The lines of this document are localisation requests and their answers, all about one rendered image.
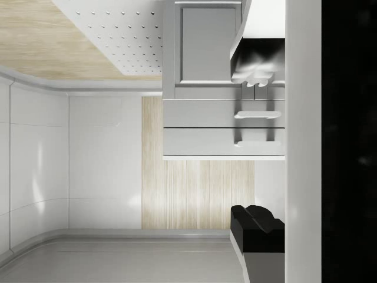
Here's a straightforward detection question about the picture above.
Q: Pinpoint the white cabinet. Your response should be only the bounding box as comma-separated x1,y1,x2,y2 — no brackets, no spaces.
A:
162,0,286,162

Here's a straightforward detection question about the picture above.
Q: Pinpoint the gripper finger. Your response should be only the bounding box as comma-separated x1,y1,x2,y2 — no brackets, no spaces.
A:
230,205,286,254
229,37,286,88

